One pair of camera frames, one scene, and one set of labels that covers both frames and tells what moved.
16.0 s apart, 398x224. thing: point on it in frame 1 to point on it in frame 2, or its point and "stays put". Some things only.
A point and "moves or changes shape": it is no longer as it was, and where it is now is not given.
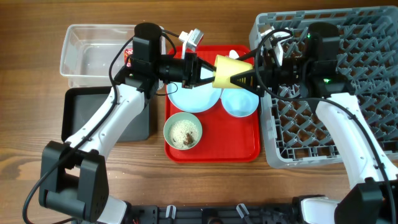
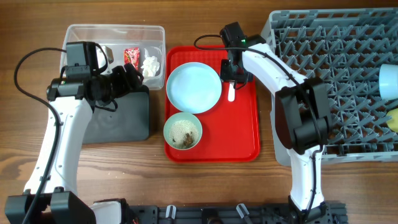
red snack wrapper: (128, 54) stays put
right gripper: (270, 74) to (225, 75)
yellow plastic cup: (226, 68) moves or changes shape
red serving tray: (225, 139) stays put
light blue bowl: (239, 102) to (388, 81)
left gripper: (191, 58) to (125, 86)
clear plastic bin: (89, 50) stays put
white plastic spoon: (233, 54) moves or changes shape
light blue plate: (201, 98) stays put
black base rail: (241, 214) stays put
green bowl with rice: (182, 130) stays put
